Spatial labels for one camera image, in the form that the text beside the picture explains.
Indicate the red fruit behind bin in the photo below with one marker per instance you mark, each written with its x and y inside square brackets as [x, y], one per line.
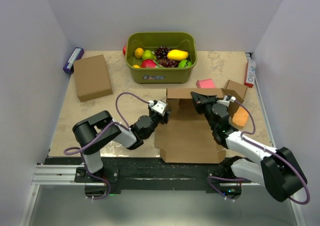
[124, 50]

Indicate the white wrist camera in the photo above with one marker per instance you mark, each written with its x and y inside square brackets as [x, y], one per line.
[158, 106]
[227, 100]

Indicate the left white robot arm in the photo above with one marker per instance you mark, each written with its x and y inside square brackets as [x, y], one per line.
[95, 132]

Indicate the red white toothpaste box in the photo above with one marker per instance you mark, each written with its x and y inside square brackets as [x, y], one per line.
[250, 73]

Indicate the upper purple grapes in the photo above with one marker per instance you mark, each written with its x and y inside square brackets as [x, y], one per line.
[162, 52]

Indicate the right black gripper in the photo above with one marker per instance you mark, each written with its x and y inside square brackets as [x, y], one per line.
[200, 101]

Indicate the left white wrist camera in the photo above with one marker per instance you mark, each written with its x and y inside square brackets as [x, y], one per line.
[158, 106]

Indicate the orange fruit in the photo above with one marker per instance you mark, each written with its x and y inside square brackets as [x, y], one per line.
[138, 53]

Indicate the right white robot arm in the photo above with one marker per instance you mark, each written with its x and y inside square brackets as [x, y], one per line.
[275, 169]

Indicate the small brown cardboard box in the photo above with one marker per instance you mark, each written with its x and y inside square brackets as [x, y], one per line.
[239, 88]

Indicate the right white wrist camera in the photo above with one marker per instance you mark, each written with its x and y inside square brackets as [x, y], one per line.
[227, 100]

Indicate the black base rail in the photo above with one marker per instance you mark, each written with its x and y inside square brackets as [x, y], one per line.
[153, 174]

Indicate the pink dragon fruit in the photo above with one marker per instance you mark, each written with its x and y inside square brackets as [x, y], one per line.
[149, 63]

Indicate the pink sponge block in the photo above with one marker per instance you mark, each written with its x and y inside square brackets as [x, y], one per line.
[205, 84]

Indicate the closed brown cardboard box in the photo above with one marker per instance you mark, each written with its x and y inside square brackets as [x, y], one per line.
[92, 79]

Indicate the olive green plastic bin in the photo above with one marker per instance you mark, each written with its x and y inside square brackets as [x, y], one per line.
[151, 41]

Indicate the purple grapes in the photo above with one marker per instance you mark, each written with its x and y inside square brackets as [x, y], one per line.
[168, 63]
[162, 52]

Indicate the brown cardboard paper box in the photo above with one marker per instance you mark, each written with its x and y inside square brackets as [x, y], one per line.
[187, 137]

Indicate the lower purple grapes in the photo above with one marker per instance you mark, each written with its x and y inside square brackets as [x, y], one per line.
[168, 63]

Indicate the orange sponge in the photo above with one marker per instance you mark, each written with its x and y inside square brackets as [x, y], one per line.
[240, 117]

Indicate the purple white box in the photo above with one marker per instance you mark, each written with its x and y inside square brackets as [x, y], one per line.
[76, 54]

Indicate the green pear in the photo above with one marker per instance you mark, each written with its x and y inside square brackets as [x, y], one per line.
[148, 55]

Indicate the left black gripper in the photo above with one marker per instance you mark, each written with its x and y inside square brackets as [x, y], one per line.
[164, 119]

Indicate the yellow mango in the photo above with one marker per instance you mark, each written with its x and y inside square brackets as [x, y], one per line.
[177, 55]

